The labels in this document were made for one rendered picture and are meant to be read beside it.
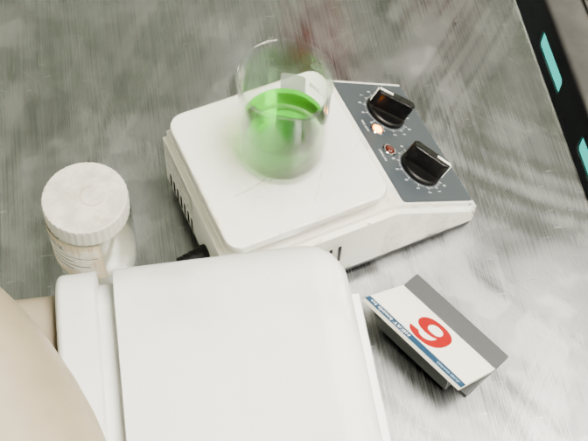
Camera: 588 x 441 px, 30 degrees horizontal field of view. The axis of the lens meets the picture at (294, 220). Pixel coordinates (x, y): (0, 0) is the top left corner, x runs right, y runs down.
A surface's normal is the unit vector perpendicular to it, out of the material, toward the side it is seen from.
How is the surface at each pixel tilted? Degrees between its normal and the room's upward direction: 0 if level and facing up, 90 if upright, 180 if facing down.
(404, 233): 90
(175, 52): 0
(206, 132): 0
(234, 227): 0
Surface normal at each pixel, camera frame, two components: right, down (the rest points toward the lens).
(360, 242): 0.41, 0.78
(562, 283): 0.03, -0.52
